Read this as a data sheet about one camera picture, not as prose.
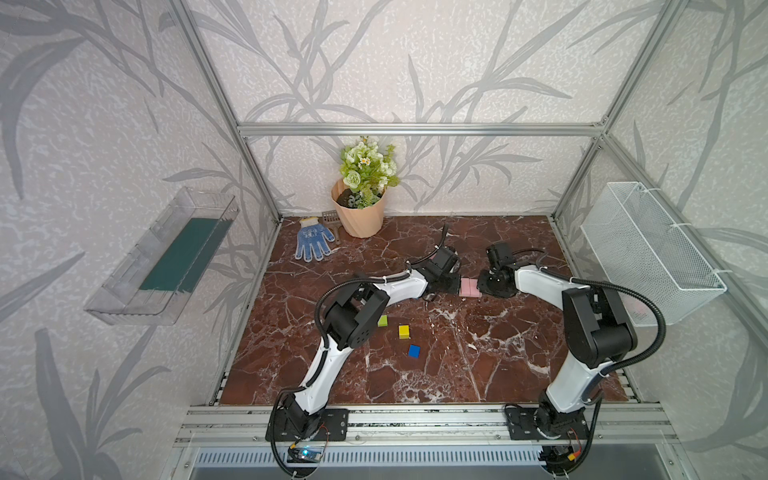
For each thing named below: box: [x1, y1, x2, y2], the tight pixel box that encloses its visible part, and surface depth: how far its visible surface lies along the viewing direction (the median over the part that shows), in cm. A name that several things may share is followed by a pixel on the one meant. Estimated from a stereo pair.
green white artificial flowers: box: [340, 136, 400, 203], surface depth 98 cm
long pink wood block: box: [459, 278, 471, 297], surface depth 98 cm
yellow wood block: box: [398, 325, 411, 340], surface depth 89 cm
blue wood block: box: [408, 344, 421, 359], surface depth 87 cm
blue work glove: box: [295, 217, 336, 263], surface depth 114 cm
